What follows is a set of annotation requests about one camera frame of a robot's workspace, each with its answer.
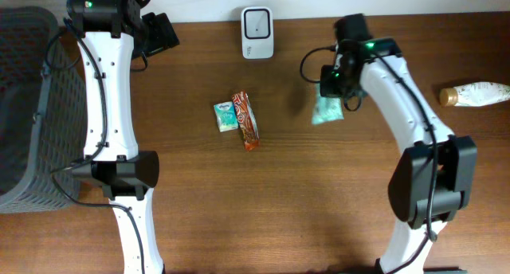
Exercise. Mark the grey plastic mesh basket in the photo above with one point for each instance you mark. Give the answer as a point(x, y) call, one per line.
point(43, 113)

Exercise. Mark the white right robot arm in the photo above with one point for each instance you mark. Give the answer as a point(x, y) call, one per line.
point(434, 176)

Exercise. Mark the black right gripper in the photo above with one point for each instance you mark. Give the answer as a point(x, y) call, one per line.
point(327, 88)

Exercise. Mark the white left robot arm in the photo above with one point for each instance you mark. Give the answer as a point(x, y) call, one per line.
point(110, 34)

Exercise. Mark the small teal tissue pack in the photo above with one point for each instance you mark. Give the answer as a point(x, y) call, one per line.
point(226, 116)

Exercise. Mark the red snack packet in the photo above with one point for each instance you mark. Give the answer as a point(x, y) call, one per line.
point(246, 120)

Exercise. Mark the teal snack packet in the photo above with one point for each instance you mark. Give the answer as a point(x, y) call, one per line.
point(326, 109)

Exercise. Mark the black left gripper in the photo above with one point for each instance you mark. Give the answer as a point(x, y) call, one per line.
point(162, 31)

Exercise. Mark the white tube with gold cap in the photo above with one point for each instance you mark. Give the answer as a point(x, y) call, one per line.
point(477, 94)

